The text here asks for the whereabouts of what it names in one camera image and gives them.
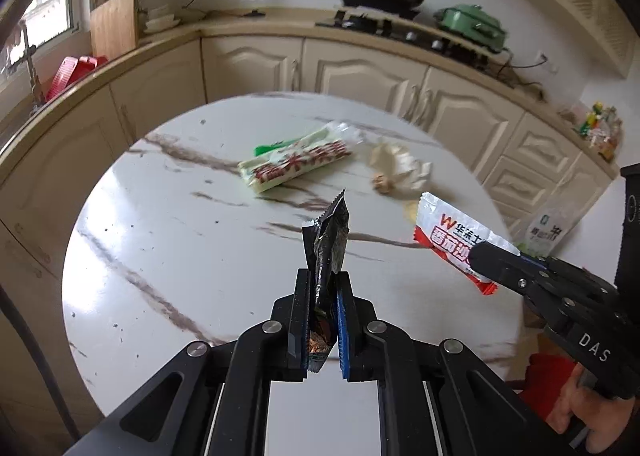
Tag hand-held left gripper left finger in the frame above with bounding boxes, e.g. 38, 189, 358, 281
62, 269, 313, 456

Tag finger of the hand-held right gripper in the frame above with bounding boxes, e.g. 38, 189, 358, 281
520, 253, 620, 297
469, 241, 593, 319

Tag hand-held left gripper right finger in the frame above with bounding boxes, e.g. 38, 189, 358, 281
336, 272, 576, 456

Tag red white sachet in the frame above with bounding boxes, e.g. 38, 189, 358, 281
412, 191, 521, 297

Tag black snack wrapper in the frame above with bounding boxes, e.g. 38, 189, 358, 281
301, 189, 349, 374

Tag person's right hand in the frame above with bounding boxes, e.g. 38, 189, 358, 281
545, 365, 640, 447

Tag white rice bag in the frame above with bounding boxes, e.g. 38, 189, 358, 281
517, 209, 583, 259

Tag red floor bag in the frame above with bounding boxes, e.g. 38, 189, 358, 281
520, 353, 581, 393

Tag crumpled clear plastic bag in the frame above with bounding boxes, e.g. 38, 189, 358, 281
369, 140, 434, 200

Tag colourful snack packets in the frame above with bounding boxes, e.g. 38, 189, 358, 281
580, 101, 623, 160

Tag pale green snack wrapper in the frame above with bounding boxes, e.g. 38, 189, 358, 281
237, 120, 366, 194

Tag green electric pot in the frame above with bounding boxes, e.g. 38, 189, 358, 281
434, 4, 512, 54

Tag cream kitchen base cabinets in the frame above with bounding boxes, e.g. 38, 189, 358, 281
0, 11, 621, 387

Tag black gas stove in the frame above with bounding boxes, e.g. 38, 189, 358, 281
315, 6, 506, 70

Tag red plastic basket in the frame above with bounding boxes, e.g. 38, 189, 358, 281
44, 55, 108, 102

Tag wooden cutting board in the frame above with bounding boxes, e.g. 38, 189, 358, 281
90, 0, 140, 60

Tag metal faucet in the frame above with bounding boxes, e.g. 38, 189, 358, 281
17, 21, 47, 110

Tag kitchen window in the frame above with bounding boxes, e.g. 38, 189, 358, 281
10, 0, 81, 67

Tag black power cable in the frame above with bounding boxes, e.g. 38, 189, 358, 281
492, 50, 551, 103

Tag cream upper wall cabinet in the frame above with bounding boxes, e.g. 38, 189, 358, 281
515, 0, 640, 78

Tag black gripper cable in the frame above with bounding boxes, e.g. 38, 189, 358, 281
0, 281, 81, 442

